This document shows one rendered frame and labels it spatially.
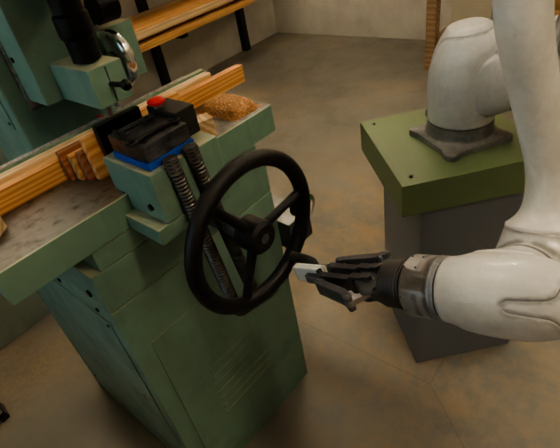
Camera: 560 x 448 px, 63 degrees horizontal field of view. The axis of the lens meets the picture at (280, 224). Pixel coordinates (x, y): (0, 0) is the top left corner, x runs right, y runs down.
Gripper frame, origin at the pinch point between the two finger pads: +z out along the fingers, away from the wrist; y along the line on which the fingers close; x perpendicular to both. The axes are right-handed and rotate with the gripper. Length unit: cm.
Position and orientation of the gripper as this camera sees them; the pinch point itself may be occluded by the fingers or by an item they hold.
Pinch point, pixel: (311, 272)
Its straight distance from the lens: 82.0
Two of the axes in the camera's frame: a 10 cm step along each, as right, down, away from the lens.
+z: -6.6, 0.0, 7.5
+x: 4.0, 8.4, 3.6
